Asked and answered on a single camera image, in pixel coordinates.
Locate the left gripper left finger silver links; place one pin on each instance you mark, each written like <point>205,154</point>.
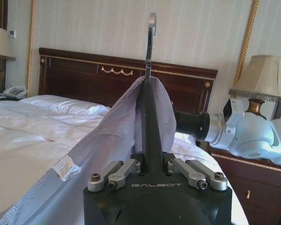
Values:
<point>121,168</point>

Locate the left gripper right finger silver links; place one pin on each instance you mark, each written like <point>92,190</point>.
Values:
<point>196,172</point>

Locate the black hanger with chrome hook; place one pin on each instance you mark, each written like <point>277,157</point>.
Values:
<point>151,122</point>

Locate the lavender garment with white label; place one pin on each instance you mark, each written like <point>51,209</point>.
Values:
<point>61,187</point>

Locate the white bed duvet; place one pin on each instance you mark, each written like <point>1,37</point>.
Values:
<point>37,131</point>

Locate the brass drawer pull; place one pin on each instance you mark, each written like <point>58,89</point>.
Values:
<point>248,193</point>

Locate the dark wooden nightstand gold trim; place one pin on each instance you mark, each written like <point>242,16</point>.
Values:
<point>255,187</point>

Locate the beige fringed table lamp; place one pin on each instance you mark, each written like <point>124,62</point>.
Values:
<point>262,77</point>

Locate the dark wooden headboard gold trim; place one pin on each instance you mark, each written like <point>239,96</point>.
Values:
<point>84,79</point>

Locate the grey desk telephone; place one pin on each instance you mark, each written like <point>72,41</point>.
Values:
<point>14,92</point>

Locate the white wall thermostat panel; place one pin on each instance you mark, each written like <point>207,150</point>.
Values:
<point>12,34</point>

